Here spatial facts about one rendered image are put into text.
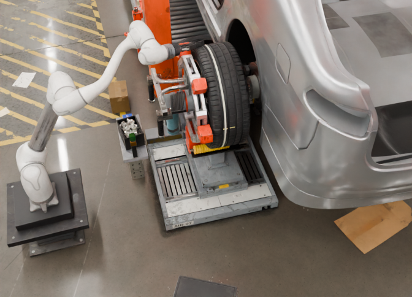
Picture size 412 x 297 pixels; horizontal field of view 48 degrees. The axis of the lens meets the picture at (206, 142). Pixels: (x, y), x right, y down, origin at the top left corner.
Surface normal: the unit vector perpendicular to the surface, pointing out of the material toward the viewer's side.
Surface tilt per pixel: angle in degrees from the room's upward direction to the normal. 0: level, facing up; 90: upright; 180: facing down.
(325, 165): 90
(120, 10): 0
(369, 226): 1
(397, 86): 21
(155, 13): 90
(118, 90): 0
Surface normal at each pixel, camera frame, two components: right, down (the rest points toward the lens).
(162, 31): 0.25, 0.70
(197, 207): 0.00, -0.69
